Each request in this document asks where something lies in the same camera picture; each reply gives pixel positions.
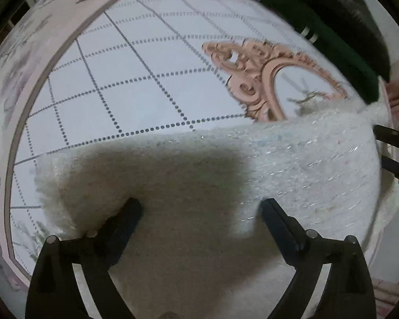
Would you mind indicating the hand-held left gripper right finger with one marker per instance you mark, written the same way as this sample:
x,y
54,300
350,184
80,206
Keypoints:
x,y
276,219

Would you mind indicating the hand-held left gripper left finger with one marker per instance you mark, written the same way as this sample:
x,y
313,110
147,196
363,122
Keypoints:
x,y
128,216

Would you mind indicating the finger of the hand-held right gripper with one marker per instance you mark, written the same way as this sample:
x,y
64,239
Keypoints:
x,y
394,136
397,171

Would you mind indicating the white tweed jacket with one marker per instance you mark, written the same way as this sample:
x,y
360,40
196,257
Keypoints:
x,y
302,159

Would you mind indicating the black and green jacket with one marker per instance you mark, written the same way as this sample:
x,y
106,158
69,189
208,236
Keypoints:
x,y
319,16

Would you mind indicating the lattice patterned mat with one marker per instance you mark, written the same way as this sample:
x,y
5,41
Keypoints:
x,y
136,56

